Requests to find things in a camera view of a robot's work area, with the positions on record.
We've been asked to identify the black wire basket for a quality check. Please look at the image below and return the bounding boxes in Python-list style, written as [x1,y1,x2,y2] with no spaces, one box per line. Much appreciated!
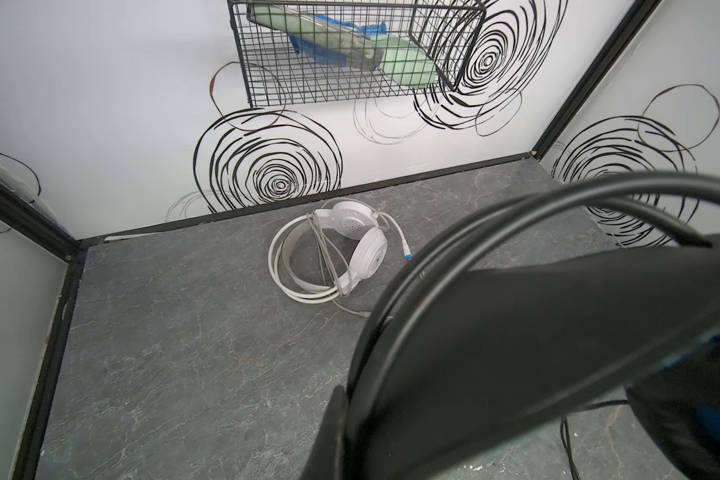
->
[227,1,487,107]

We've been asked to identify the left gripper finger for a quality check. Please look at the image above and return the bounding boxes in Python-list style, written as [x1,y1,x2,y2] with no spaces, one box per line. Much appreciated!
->
[300,385,349,480]

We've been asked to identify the black blue headphones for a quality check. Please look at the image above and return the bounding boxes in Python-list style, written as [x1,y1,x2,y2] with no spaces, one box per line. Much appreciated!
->
[328,172,720,479]

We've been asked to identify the white headphones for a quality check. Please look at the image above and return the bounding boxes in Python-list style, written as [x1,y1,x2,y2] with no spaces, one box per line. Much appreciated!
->
[267,198,413,318]

